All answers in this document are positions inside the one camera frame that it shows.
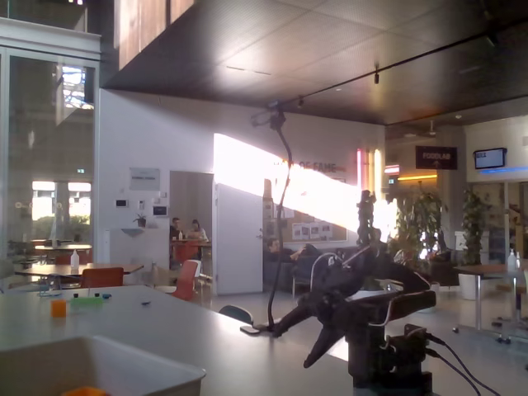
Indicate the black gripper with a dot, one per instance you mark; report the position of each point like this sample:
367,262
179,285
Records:
327,302

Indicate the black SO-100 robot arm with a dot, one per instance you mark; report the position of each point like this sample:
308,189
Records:
392,307

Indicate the white plastic bin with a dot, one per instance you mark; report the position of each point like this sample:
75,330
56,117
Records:
123,367

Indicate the green flat block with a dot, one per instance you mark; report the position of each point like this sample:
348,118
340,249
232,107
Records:
86,302

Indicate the dark sofa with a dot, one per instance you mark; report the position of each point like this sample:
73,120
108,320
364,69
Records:
301,270

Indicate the dark green perforated chair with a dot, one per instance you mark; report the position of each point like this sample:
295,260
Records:
236,313

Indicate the person lounging on sofa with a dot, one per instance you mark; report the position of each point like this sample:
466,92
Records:
274,248

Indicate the pin board with photos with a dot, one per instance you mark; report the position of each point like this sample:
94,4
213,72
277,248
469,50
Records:
313,231

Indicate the black gooseneck clamp holder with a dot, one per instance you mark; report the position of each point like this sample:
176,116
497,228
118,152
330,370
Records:
280,231

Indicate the white door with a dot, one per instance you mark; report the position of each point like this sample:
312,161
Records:
239,239

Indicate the dark knobby upright stand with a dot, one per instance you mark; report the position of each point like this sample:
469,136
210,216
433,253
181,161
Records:
366,218

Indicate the orange chair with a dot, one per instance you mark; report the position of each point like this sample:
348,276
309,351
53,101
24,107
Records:
185,278
102,277

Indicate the large leafy plant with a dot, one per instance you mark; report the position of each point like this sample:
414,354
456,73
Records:
420,231

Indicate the seated woman in light top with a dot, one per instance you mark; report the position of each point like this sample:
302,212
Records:
198,232

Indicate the white planter pot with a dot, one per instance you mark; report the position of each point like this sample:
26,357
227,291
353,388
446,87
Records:
468,286

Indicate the seated man in dark top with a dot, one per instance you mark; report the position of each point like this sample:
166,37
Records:
175,229

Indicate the table with metal legs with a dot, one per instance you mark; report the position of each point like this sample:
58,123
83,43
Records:
491,270

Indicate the white low cabinet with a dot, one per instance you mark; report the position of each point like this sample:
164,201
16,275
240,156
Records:
136,247

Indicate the tall slim plant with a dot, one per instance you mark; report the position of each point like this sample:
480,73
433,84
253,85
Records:
475,227

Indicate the small potted plant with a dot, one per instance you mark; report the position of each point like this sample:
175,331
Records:
140,220

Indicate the clear pump bottle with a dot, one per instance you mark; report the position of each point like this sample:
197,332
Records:
512,260

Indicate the black foodlab sign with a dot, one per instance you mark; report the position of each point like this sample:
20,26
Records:
436,157

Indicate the clear sanitiser bottle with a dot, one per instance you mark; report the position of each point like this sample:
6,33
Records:
74,260

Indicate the black track spotlight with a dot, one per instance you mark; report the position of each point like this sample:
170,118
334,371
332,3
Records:
376,77

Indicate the wooden cafe table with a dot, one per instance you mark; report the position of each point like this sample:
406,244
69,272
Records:
49,269

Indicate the white wall poster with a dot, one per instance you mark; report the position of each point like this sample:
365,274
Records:
144,178

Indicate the wall monitor screen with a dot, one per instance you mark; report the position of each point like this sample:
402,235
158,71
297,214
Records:
489,158

